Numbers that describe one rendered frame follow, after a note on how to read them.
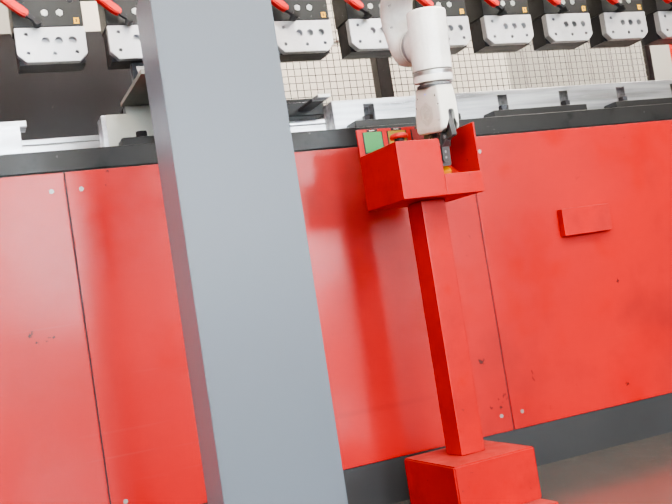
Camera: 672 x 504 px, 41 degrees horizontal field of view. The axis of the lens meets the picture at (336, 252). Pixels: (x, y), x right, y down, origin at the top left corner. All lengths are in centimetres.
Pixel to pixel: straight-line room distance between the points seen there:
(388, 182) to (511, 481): 66
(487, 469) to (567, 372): 56
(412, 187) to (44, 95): 121
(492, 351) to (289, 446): 101
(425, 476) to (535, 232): 73
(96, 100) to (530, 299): 132
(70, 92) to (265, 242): 144
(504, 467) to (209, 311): 83
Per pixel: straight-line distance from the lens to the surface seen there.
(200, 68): 137
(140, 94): 206
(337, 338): 208
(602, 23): 279
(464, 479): 187
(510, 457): 193
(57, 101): 268
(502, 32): 256
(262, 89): 137
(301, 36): 229
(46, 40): 216
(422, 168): 188
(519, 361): 230
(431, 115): 196
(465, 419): 195
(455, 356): 193
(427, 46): 196
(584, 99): 268
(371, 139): 201
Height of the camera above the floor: 49
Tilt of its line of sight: 3 degrees up
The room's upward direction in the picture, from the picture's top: 9 degrees counter-clockwise
